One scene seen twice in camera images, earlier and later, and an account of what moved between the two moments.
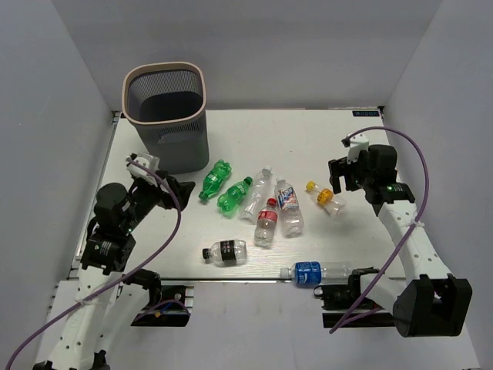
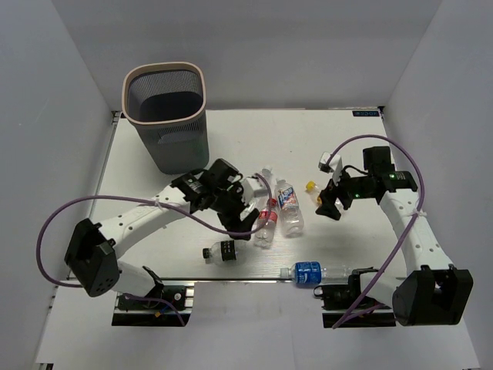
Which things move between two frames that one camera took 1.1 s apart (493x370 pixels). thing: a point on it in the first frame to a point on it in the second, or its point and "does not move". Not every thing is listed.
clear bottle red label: [266, 223] does not move
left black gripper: [182, 189] to [243, 226]
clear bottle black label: [226, 253] does not move
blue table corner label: [366, 113] does not move
